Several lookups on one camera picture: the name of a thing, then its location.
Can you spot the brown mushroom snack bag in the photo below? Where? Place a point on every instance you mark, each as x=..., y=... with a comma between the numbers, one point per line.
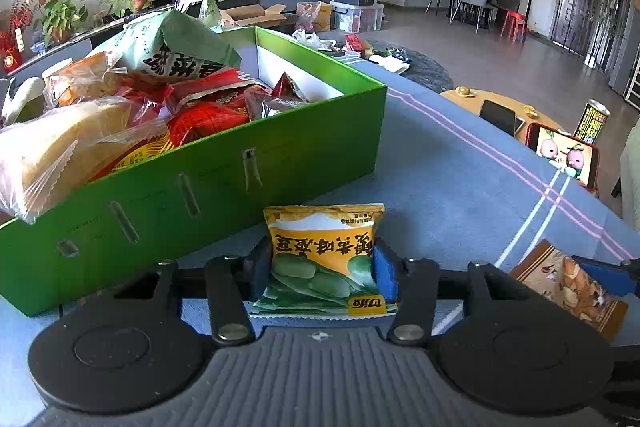
x=561, y=279

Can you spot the blue striped cloth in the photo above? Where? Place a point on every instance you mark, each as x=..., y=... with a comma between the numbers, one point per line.
x=455, y=189

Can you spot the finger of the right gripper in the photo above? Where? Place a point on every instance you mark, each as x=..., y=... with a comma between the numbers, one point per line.
x=618, y=280

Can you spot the yellow green bean snack bag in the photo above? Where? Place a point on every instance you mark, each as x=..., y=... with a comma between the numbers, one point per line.
x=322, y=264

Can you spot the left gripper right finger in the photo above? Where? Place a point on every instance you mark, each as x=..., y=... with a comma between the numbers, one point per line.
x=413, y=285

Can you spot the red plastic stool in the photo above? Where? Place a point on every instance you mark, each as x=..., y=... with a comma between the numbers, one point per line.
x=514, y=26

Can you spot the dark round rug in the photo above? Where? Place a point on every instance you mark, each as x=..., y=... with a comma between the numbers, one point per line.
x=386, y=61

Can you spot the green cardboard box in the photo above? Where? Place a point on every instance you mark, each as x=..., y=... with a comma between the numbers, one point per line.
x=181, y=201

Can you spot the black smartphone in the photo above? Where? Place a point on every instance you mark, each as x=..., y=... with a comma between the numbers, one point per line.
x=501, y=117

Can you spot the sliced bread loaf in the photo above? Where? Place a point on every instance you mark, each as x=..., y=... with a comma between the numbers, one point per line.
x=47, y=158

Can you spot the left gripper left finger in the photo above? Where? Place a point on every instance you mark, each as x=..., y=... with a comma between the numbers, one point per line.
x=230, y=283

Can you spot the tablet in red case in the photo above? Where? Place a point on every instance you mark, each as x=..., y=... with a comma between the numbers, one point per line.
x=576, y=159

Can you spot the red flower decoration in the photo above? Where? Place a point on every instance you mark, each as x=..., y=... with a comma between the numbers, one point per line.
x=14, y=23

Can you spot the red snack bag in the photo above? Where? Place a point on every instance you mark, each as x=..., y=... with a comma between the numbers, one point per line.
x=194, y=108

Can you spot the open cardboard box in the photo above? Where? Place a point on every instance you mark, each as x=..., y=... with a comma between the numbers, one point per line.
x=253, y=15

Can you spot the light green snack bag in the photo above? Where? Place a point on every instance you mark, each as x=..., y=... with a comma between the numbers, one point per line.
x=169, y=45

